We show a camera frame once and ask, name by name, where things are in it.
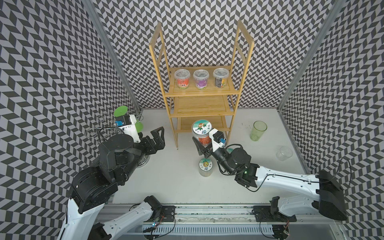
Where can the sunflower seed container yellow label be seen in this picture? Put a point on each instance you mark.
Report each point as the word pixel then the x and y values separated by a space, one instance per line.
pixel 205 167

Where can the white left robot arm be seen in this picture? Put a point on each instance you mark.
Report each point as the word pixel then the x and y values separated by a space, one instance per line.
pixel 92 187

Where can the small purple seed jar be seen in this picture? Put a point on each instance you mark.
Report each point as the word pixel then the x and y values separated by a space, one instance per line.
pixel 201 79

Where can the chrome wire glass rack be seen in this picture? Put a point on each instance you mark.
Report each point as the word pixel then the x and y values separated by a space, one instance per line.
pixel 106 129

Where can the aluminium corner post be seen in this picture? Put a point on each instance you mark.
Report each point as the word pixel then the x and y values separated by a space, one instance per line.
pixel 96 21
pixel 324 29

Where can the small clear seed jar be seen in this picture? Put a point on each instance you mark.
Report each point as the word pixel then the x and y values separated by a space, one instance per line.
pixel 221 76

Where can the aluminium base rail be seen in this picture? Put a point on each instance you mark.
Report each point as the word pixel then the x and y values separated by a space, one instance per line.
pixel 245 219

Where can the green plastic wine glass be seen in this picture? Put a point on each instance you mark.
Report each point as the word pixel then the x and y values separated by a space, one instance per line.
pixel 123 110

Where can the wooden three-tier shelf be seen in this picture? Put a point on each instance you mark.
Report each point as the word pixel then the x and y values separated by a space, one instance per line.
pixel 184 106

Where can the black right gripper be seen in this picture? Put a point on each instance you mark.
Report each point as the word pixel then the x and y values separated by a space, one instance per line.
pixel 201 149

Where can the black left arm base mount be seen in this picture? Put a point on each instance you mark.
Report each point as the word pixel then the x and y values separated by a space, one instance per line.
pixel 165 214

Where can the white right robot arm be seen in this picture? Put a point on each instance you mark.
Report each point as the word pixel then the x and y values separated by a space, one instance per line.
pixel 320 193

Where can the right aluminium corner post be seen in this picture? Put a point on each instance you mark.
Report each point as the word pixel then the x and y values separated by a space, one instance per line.
pixel 324 29

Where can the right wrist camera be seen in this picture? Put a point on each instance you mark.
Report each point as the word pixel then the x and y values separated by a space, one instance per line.
pixel 217 139

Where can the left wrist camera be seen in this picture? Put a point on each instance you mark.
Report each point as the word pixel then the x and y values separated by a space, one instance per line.
pixel 127 123

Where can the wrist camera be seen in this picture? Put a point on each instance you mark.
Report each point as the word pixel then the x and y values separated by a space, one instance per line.
pixel 127 123
pixel 217 139

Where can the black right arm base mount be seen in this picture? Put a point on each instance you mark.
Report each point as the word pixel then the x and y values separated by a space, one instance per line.
pixel 271 213

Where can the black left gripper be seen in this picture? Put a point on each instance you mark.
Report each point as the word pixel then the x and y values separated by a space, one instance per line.
pixel 151 148

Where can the green translucent plastic cup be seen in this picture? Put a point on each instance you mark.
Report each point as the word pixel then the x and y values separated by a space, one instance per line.
pixel 259 128

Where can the left aluminium corner post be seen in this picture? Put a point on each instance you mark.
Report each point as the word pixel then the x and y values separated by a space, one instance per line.
pixel 96 21

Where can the carrot seed container red label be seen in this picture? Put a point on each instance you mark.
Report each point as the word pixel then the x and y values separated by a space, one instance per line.
pixel 200 130

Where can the red tomato seed container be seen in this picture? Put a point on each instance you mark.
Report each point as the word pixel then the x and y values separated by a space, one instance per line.
pixel 182 77

